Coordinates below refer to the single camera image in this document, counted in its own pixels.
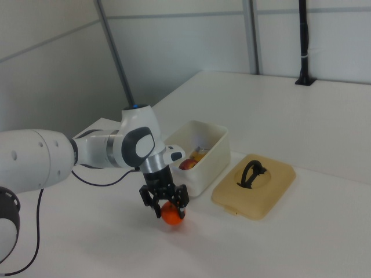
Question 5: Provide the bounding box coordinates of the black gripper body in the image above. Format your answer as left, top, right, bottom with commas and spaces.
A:
141, 165, 177, 201

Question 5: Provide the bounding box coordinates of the orange toy fruit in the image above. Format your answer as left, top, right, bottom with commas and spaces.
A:
161, 202, 186, 226

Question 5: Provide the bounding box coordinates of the red toy apple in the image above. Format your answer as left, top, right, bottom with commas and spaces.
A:
178, 158, 199, 171

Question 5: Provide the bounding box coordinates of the white plastic container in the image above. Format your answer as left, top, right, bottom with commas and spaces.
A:
163, 120, 232, 199

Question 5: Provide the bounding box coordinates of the yellow toy with metal parts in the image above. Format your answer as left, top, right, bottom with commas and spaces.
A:
190, 146, 211, 163

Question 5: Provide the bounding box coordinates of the tan lid with black handle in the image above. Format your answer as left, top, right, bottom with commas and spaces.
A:
210, 153, 297, 222

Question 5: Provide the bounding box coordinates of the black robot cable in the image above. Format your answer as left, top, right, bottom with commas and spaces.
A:
0, 167, 140, 276

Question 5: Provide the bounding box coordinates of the grey partition post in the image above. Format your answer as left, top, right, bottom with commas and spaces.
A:
94, 0, 137, 109
248, 0, 264, 75

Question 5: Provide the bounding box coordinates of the black camera pole with base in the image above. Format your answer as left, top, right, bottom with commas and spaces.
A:
294, 0, 316, 86

